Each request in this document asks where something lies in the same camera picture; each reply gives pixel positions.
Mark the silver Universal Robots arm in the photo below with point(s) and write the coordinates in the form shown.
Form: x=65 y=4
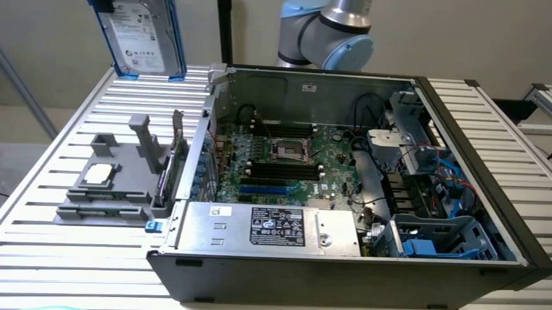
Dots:
x=327 y=35

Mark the blue disk bay latch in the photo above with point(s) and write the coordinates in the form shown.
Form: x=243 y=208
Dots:
x=414 y=248

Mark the metal disk bay cage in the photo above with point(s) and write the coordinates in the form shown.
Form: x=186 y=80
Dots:
x=440 y=235

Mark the hard disk with white label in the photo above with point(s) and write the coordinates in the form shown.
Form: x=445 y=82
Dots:
x=139 y=38

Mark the CPU socket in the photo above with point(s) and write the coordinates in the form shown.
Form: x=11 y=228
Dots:
x=290 y=146

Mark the green motherboard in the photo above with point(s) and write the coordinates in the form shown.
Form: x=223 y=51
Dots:
x=285 y=168

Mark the black RAM slot bank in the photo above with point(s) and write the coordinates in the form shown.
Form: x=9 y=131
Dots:
x=285 y=171
x=285 y=127

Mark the blue expansion slot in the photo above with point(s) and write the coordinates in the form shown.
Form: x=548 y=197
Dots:
x=263 y=191

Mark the silver power supply unit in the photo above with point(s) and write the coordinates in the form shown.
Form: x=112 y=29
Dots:
x=267 y=229

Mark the graphics card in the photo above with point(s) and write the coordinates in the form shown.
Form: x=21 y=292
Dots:
x=170 y=171

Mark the blue clip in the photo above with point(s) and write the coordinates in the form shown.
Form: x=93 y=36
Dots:
x=152 y=226

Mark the grey printed parts rack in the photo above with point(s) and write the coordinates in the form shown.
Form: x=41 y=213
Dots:
x=112 y=190

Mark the open black PC case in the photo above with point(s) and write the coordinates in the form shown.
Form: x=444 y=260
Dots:
x=345 y=274

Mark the black vertical pole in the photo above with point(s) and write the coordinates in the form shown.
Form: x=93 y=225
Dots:
x=224 y=30

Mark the silver CPU chip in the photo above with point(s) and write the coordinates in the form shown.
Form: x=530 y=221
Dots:
x=99 y=173

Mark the grey metal stand leg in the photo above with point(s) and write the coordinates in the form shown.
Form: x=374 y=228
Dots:
x=25 y=97

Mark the metal drive bracket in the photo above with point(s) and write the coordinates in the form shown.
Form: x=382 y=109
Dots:
x=405 y=129

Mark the blue disk carrier frame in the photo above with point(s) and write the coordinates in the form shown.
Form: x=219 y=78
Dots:
x=172 y=42

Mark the aluminium profile frame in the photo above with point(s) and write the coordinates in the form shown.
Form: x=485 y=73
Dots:
x=536 y=109

